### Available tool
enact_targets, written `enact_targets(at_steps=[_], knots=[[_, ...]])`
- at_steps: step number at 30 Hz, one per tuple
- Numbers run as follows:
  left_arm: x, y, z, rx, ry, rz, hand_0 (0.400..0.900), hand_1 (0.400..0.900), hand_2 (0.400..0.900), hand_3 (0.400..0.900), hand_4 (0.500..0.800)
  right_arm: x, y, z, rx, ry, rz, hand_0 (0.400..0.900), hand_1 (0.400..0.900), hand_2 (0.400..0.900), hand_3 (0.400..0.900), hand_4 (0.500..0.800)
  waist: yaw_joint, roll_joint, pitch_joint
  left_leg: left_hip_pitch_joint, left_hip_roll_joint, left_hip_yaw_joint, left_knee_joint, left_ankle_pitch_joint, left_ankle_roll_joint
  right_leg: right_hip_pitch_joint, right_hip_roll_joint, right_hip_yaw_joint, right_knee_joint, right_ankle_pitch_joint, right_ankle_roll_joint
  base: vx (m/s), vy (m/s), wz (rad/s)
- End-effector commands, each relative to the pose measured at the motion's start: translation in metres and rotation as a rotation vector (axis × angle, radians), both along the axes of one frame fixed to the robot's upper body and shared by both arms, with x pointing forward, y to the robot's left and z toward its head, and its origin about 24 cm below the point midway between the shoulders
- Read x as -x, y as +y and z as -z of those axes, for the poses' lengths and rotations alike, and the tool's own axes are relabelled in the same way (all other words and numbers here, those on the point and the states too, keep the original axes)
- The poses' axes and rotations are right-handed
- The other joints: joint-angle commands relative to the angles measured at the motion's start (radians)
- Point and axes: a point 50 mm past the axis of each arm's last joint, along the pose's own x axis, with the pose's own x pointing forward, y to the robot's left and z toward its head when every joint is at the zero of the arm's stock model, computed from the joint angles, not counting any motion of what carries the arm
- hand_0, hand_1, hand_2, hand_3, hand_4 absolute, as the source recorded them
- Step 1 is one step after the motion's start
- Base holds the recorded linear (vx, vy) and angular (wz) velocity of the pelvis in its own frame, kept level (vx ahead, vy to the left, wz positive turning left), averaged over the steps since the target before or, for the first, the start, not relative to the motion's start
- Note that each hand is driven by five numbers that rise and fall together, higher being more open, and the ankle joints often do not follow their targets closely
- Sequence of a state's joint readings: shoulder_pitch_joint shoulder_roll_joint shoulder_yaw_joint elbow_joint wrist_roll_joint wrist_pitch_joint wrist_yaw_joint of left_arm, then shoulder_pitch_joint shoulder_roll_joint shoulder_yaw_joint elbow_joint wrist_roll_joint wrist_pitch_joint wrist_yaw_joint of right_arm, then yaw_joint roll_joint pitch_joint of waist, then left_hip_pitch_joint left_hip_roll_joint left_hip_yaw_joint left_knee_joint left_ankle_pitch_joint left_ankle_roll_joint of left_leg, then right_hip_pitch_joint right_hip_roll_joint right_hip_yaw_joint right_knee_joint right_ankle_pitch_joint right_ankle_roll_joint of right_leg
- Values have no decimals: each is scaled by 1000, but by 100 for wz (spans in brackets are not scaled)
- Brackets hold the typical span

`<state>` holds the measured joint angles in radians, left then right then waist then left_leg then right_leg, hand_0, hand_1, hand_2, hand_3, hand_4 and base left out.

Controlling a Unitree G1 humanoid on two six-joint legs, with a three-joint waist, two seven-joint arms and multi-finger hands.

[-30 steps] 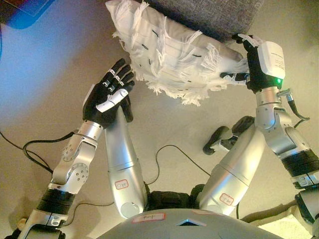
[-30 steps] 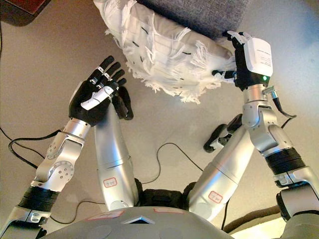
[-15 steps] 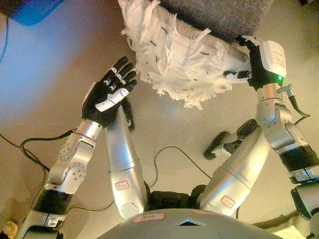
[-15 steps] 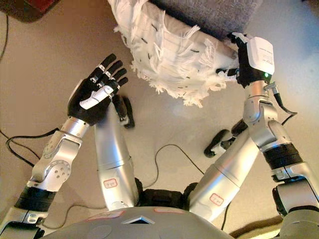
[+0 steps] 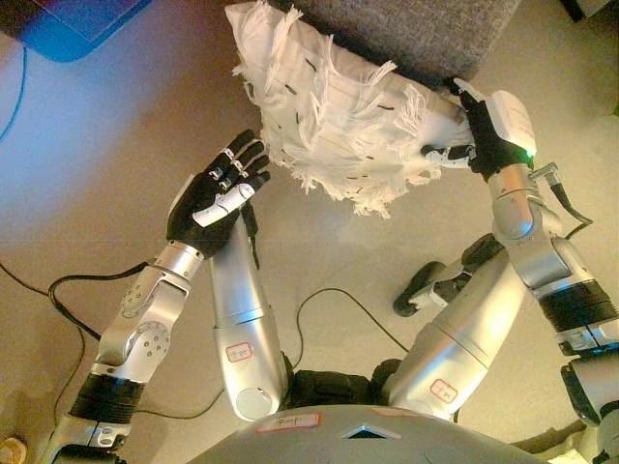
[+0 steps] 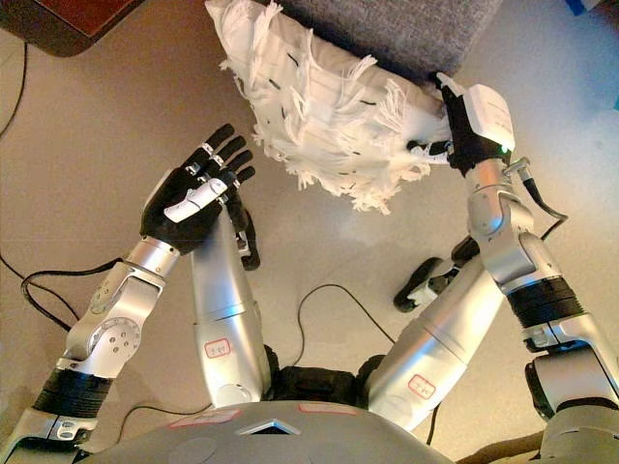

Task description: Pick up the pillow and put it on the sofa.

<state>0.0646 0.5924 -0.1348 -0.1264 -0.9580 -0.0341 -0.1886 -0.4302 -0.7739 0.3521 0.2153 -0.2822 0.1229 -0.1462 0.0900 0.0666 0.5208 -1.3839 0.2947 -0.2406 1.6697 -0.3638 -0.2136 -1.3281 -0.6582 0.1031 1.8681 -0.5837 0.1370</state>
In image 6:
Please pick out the dark red wooden table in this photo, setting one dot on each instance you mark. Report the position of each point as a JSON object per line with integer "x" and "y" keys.
{"x": 63, "y": 19}

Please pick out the grey robot torso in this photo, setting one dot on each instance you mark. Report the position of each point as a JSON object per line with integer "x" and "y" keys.
{"x": 271, "y": 435}

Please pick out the silver right robot leg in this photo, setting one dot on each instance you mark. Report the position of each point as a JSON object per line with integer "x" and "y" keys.
{"x": 435, "y": 338}

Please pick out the silver robot leg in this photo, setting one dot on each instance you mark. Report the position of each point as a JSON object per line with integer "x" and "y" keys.
{"x": 222, "y": 299}
{"x": 435, "y": 338}

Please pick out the silver left robot leg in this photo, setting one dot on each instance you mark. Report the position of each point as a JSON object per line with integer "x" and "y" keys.
{"x": 222, "y": 299}

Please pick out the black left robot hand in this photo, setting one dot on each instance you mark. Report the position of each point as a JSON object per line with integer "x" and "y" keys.
{"x": 179, "y": 208}

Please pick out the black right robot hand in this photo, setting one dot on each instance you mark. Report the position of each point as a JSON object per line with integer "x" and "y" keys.
{"x": 483, "y": 116}

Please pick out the white fringed pillow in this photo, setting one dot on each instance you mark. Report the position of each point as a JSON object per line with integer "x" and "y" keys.
{"x": 319, "y": 106}

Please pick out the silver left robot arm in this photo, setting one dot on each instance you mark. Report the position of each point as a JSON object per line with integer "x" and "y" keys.
{"x": 111, "y": 328}

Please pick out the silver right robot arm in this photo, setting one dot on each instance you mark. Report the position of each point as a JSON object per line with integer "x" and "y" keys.
{"x": 517, "y": 241}

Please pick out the grey fabric armchair sofa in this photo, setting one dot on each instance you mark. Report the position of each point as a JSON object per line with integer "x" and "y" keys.
{"x": 396, "y": 29}

